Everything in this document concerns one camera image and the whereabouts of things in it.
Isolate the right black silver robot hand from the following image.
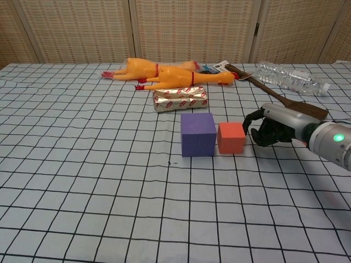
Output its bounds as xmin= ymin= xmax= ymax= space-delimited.
xmin=242 ymin=103 xmax=324 ymax=147

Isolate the large orange foam cube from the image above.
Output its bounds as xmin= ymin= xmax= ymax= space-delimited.
xmin=216 ymin=122 xmax=246 ymax=155

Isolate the large purple foam cube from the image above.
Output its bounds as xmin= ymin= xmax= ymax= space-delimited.
xmin=180 ymin=112 xmax=217 ymax=158

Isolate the dark brown wooden spatula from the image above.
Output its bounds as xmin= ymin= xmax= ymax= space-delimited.
xmin=224 ymin=63 xmax=329 ymax=121

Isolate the clear plastic water bottle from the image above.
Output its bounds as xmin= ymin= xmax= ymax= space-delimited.
xmin=253 ymin=60 xmax=331 ymax=96

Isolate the white spatula label card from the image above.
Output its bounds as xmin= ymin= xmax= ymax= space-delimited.
xmin=212 ymin=59 xmax=254 ymax=81

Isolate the blue packaging header card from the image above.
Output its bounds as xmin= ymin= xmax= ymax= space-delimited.
xmin=201 ymin=64 xmax=219 ymax=75

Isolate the gold foil wrapped block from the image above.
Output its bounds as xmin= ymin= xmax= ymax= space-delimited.
xmin=151 ymin=85 xmax=208 ymax=113

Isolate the yellow rubber chicken toy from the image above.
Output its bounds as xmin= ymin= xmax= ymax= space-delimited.
xmin=134 ymin=66 xmax=236 ymax=91

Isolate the beige woven folding screen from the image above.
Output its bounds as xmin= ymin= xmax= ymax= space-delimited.
xmin=0 ymin=0 xmax=351 ymax=69

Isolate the bagged yellow rubber chicken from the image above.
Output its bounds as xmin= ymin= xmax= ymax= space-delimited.
xmin=101 ymin=57 xmax=203 ymax=82

